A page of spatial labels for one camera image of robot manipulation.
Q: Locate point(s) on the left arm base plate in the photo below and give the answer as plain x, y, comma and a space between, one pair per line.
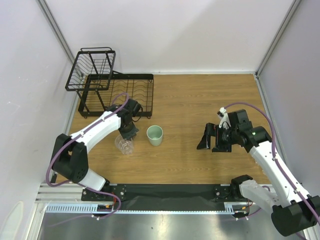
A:
118, 190

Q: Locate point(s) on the black wire dish rack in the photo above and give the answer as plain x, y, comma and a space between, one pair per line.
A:
98, 85

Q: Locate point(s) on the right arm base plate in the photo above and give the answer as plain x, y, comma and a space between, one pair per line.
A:
225, 193

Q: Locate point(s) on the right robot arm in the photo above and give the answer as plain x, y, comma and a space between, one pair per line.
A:
291, 207

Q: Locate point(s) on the clear plastic cup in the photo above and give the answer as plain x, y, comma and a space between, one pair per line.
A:
125, 146

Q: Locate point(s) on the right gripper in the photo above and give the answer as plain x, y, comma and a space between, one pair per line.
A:
216, 137

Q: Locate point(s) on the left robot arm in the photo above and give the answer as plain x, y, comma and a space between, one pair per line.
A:
70, 152

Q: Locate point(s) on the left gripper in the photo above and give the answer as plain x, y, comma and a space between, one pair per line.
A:
131, 134

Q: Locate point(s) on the black base mat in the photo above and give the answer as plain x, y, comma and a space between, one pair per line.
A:
174, 197

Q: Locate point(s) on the green plastic cup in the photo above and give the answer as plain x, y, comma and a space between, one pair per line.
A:
155, 135

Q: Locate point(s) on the aluminium frame rail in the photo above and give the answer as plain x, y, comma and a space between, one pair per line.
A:
66, 193

